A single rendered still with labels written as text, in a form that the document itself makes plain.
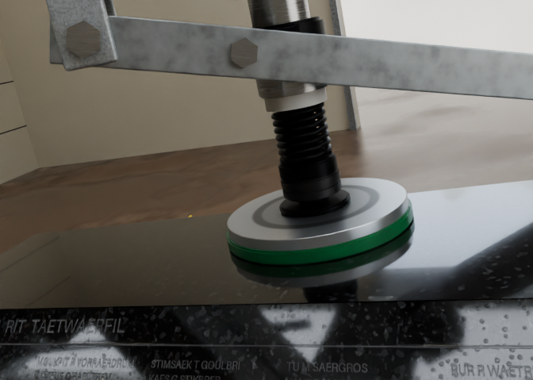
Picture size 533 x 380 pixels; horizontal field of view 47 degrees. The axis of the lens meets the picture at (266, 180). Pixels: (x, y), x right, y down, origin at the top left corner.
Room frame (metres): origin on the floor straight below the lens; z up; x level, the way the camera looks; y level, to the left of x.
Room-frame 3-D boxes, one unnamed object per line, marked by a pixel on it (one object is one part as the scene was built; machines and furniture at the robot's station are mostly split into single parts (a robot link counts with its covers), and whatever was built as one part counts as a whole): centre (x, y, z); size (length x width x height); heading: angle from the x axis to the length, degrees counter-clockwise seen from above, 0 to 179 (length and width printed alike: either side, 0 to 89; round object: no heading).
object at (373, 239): (0.70, -0.05, 0.84); 0.22 x 0.22 x 0.04
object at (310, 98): (0.70, -0.05, 0.99); 0.07 x 0.07 x 0.04
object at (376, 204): (0.70, -0.05, 0.85); 0.21 x 0.21 x 0.01
